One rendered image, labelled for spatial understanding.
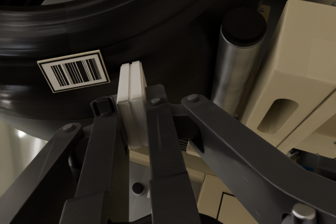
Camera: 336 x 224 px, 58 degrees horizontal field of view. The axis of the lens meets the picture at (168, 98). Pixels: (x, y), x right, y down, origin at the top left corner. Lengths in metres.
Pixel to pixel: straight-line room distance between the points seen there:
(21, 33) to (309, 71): 0.28
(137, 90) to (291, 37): 0.19
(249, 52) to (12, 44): 0.24
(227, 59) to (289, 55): 0.07
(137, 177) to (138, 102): 0.78
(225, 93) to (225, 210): 0.51
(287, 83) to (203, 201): 0.60
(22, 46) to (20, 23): 0.02
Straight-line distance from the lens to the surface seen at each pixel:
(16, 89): 0.35
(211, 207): 0.87
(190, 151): 0.62
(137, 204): 0.93
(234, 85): 0.39
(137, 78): 0.19
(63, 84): 0.32
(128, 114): 0.16
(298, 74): 0.30
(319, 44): 0.32
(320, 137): 0.71
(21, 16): 0.35
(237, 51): 0.32
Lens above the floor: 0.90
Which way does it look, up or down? 11 degrees up
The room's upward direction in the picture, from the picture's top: 75 degrees counter-clockwise
